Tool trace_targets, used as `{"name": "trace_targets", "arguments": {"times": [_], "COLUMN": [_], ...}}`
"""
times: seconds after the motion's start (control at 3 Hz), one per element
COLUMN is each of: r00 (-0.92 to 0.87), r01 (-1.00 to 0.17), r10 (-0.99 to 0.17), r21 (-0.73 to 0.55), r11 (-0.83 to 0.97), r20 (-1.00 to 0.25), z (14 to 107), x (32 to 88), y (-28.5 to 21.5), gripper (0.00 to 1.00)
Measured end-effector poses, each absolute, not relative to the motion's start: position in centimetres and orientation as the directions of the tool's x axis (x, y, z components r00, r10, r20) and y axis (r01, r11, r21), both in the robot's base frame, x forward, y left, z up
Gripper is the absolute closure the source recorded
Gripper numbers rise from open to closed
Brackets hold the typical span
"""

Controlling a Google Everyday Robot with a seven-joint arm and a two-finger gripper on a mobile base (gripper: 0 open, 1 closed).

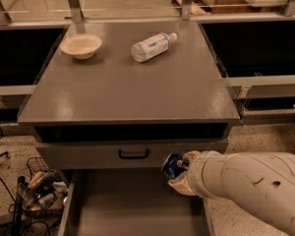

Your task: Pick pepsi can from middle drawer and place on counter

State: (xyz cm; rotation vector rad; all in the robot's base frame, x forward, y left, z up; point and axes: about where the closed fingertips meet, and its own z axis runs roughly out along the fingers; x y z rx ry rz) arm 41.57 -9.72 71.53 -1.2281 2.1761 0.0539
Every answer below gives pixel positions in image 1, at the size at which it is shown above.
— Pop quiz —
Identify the grey top drawer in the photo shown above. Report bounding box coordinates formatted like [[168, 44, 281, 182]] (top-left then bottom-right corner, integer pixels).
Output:
[[36, 139, 228, 170]]

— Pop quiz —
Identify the beige paper bowl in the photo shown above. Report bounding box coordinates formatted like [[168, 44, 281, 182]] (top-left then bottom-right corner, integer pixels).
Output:
[[60, 34, 102, 60]]

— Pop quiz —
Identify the clear plastic water bottle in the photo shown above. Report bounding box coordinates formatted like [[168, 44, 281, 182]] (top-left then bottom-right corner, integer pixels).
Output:
[[132, 32, 178, 63]]

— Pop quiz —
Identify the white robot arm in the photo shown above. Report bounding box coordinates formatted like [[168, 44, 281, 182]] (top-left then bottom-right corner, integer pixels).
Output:
[[162, 150, 295, 236]]

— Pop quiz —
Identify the blue pepsi can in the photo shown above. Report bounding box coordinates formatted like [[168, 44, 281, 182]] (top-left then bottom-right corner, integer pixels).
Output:
[[161, 153, 189, 179]]

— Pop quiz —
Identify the wooden pallet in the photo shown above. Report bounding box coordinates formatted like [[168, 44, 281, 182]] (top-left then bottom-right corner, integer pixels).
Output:
[[171, 0, 211, 16]]

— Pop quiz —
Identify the black wire basket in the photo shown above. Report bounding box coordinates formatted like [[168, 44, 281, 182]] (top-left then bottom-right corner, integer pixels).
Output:
[[16, 157, 68, 218]]

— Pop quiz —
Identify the grey drawer cabinet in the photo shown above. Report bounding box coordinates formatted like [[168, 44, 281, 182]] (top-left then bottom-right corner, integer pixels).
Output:
[[17, 20, 241, 236]]

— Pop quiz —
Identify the black drawer handle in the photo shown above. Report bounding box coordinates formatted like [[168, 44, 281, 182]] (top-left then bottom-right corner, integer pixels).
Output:
[[118, 148, 149, 159]]

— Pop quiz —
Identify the open grey middle drawer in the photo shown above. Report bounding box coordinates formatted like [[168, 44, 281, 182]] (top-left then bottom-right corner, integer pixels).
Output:
[[58, 168, 210, 236]]

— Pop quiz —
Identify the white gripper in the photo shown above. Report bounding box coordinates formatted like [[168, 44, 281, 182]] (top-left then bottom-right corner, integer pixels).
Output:
[[168, 150, 219, 200]]

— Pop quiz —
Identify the metal railing frame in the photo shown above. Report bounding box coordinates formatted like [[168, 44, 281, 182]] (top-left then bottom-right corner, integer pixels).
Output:
[[0, 0, 295, 28]]

